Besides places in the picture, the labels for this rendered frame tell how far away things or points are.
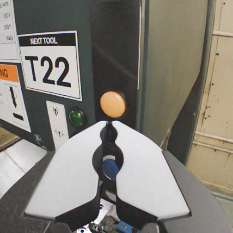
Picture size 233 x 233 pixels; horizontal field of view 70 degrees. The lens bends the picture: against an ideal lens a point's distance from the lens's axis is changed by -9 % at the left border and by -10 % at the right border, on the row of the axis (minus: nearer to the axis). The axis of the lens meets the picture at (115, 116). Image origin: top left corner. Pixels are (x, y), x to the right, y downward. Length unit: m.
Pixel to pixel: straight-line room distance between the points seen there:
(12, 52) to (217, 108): 1.16
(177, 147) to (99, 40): 0.88
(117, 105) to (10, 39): 0.17
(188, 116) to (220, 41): 0.49
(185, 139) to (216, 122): 0.39
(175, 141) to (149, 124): 0.80
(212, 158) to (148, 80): 1.31
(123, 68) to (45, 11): 0.10
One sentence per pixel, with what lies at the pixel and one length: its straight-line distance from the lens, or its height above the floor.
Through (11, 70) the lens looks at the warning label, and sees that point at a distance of 0.29.
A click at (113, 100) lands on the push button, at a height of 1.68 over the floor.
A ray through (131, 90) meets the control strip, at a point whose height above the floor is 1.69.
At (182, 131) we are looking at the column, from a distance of 0.94.
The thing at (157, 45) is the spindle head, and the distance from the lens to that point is 0.17.
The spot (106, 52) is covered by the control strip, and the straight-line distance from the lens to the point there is 0.16.
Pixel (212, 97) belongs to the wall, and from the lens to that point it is 1.23.
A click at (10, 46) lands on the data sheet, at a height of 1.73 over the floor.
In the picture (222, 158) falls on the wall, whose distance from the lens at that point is 1.44.
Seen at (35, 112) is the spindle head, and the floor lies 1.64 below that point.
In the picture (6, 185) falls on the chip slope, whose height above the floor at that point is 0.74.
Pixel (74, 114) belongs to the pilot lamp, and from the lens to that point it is 0.20.
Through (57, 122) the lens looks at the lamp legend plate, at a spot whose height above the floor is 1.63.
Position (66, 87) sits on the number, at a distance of 0.20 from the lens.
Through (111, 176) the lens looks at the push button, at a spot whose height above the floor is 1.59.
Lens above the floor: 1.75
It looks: 28 degrees down
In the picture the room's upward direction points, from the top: straight up
